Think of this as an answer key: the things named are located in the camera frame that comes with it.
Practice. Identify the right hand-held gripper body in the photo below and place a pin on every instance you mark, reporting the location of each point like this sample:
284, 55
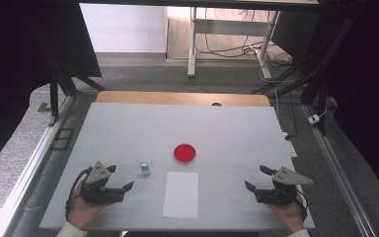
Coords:
281, 194

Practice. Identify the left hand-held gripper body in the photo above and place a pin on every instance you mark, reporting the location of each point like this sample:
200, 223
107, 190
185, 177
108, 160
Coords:
98, 194

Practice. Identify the blue and white stamp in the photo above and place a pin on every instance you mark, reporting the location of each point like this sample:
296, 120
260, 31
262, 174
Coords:
145, 168

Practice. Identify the white paper sheet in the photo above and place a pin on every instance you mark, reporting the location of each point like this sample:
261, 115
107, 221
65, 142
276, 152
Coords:
181, 195

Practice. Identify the round red ink pad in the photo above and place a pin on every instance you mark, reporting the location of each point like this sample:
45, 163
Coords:
185, 153

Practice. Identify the person's right hand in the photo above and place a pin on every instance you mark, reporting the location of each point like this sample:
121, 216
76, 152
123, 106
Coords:
286, 214

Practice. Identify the person's left hand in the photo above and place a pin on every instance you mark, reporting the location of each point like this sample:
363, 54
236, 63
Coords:
84, 212

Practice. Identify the small white plug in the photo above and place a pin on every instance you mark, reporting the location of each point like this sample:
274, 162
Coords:
314, 118

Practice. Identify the wooden table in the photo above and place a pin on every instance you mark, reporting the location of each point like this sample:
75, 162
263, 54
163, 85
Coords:
177, 98

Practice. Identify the black curtain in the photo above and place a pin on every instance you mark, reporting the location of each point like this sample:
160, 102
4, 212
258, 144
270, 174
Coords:
19, 65
365, 98

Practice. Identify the aluminium rail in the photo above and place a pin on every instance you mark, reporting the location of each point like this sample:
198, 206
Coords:
29, 171
339, 171

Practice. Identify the white metal desk frame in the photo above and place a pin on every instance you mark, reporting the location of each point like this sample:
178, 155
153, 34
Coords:
227, 28

